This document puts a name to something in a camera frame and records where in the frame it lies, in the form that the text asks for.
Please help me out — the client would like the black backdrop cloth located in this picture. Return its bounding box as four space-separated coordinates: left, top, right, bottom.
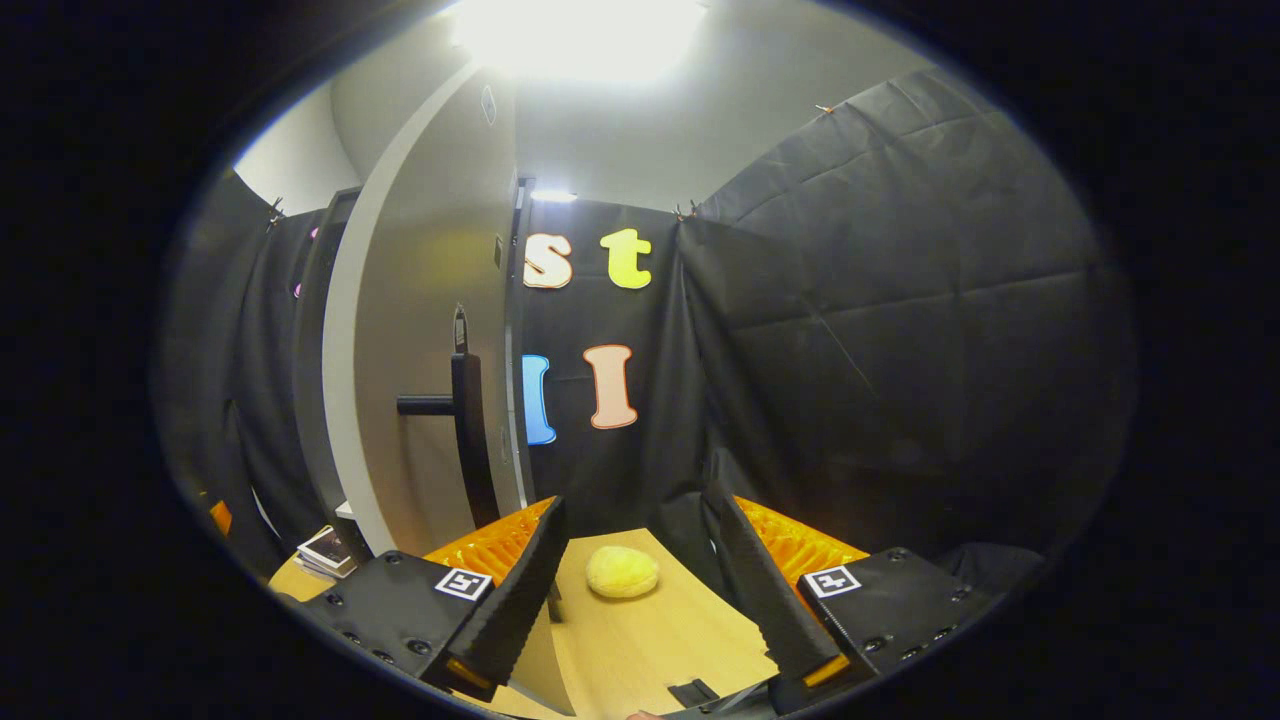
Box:
155 70 1136 601

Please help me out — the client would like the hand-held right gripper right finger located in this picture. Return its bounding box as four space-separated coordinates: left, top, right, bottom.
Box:
712 485 996 713

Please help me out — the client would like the yellow round bun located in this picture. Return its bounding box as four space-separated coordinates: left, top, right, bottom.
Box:
585 545 661 600

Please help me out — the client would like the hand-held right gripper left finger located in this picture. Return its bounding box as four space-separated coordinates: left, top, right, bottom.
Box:
298 495 571 701

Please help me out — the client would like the black cabinet door handle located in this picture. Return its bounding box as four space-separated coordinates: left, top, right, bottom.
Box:
397 305 503 529

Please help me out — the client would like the white book with portrait cover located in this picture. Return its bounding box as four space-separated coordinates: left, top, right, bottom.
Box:
300 525 358 573

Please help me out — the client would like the grey cabinet door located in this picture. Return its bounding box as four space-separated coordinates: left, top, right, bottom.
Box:
322 58 531 561

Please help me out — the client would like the grey cabinet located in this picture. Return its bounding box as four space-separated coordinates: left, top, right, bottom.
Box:
292 178 533 561

